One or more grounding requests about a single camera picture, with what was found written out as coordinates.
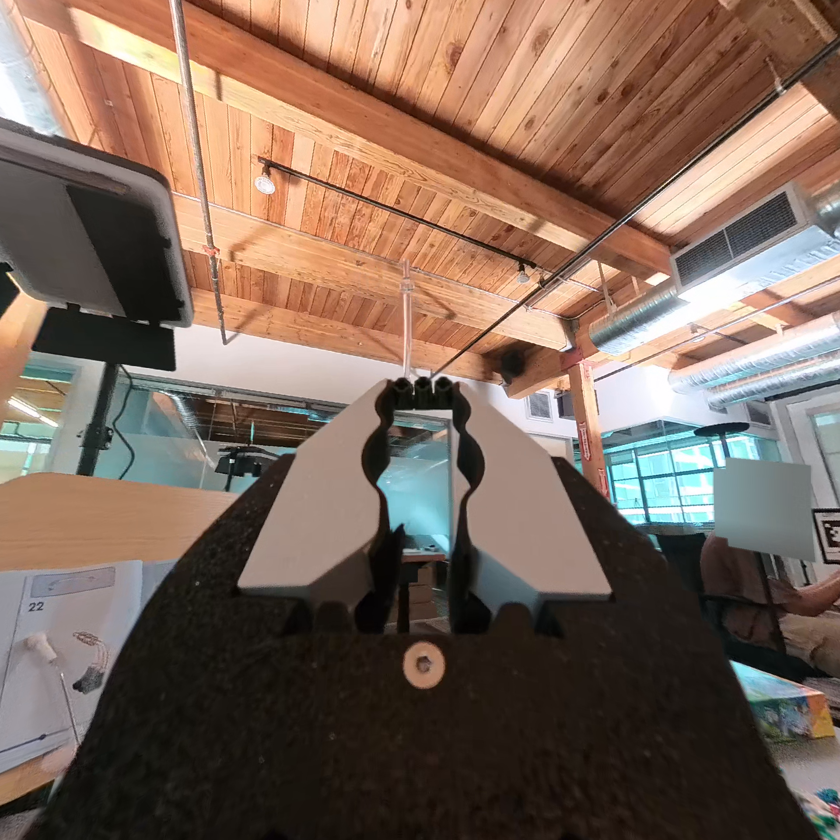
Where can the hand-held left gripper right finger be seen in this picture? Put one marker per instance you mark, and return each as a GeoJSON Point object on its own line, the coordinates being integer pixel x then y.
{"type": "Point", "coordinates": [525, 518]}

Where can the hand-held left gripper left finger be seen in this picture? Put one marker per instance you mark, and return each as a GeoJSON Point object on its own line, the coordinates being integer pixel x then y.
{"type": "Point", "coordinates": [315, 512]}

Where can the black brick with clear rod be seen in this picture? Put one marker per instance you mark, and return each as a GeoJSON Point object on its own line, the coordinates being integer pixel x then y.
{"type": "Point", "coordinates": [423, 392]}

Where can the small softbox light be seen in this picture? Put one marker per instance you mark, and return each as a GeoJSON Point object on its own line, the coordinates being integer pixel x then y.
{"type": "Point", "coordinates": [239, 463]}

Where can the large window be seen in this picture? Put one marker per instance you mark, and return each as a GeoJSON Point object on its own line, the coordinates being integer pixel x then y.
{"type": "Point", "coordinates": [656, 485]}

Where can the black floor lamp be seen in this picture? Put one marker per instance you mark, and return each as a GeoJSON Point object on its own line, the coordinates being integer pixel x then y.
{"type": "Point", "coordinates": [722, 430]}

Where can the light wooden table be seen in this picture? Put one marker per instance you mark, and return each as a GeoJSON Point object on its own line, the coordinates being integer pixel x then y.
{"type": "Point", "coordinates": [98, 518]}

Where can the black light stand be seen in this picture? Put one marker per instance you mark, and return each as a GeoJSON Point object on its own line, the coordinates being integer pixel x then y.
{"type": "Point", "coordinates": [98, 420]}

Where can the black and white printed tag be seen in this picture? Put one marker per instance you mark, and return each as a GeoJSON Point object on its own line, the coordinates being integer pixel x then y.
{"type": "Point", "coordinates": [828, 535]}

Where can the long black ceiling conduit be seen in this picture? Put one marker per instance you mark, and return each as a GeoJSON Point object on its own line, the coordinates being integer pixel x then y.
{"type": "Point", "coordinates": [623, 220]}

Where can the building instruction booklet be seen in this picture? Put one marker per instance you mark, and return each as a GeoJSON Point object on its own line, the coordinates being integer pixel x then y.
{"type": "Point", "coordinates": [52, 689]}

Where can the colourful cardboard box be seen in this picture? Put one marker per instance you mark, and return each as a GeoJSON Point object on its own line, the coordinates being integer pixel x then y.
{"type": "Point", "coordinates": [787, 712]}

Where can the white round spotlight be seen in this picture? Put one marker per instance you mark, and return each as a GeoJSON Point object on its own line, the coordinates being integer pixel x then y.
{"type": "Point", "coordinates": [264, 185]}

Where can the white air vent box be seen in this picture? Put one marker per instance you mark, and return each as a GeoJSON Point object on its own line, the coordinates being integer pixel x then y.
{"type": "Point", "coordinates": [741, 243]}

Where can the large softbox light panel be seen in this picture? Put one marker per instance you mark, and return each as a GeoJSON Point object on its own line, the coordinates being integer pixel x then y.
{"type": "Point", "coordinates": [65, 229]}

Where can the metal sprinkler pipe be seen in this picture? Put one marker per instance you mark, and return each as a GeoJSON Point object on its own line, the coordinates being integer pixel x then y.
{"type": "Point", "coordinates": [197, 151]}

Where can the pile of toy bricks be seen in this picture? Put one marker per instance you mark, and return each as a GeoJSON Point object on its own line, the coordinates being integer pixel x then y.
{"type": "Point", "coordinates": [823, 817]}

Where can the wooden support post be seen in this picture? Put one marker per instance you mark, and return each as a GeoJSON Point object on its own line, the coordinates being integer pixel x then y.
{"type": "Point", "coordinates": [587, 426]}

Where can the white wall vent grille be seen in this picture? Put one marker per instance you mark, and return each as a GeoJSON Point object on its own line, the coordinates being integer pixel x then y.
{"type": "Point", "coordinates": [539, 405]}

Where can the silver ventilation duct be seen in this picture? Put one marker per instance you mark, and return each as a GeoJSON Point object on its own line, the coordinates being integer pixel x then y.
{"type": "Point", "coordinates": [630, 321]}
{"type": "Point", "coordinates": [754, 358]}
{"type": "Point", "coordinates": [19, 79]}
{"type": "Point", "coordinates": [774, 387]}

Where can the black track light rail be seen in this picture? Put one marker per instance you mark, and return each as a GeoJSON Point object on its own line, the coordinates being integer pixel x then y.
{"type": "Point", "coordinates": [394, 211]}

